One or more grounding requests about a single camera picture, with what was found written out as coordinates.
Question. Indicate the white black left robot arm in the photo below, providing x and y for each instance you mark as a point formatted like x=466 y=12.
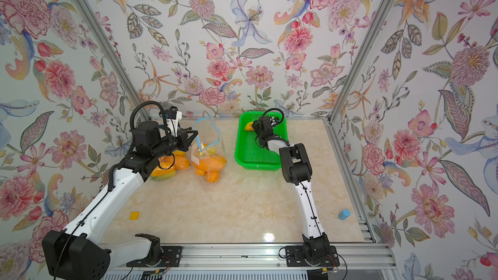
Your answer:
x=75 y=252

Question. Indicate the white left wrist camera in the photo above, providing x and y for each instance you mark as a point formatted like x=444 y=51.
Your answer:
x=172 y=119

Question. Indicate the green plastic basket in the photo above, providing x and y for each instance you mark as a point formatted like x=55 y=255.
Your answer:
x=249 y=153

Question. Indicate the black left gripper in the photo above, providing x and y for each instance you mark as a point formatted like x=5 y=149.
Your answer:
x=181 y=139

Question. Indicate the blue cylinder cap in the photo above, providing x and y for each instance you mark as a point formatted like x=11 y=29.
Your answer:
x=344 y=214

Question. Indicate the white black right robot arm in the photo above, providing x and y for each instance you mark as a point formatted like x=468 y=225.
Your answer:
x=297 y=171

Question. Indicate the clear zip-top bag blue zipper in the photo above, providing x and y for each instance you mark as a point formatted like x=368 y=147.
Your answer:
x=163 y=165

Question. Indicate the large orange mango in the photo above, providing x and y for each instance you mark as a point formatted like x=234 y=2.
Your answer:
x=178 y=159

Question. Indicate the red yellow mango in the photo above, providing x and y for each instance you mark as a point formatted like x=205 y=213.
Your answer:
x=249 y=127

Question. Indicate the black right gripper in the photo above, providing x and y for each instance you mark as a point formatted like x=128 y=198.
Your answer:
x=256 y=125

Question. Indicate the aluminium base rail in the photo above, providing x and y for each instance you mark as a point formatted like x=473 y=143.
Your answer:
x=270 y=256

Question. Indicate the orange mango back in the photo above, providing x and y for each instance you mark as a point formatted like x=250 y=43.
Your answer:
x=212 y=176

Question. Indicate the small yellow tag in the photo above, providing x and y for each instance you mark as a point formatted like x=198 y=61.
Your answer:
x=134 y=215

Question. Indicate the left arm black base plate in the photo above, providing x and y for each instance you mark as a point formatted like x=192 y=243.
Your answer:
x=165 y=257

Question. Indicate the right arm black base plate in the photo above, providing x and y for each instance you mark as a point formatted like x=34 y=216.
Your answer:
x=296 y=256

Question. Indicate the orange mango front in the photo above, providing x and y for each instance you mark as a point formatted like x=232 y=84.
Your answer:
x=212 y=163

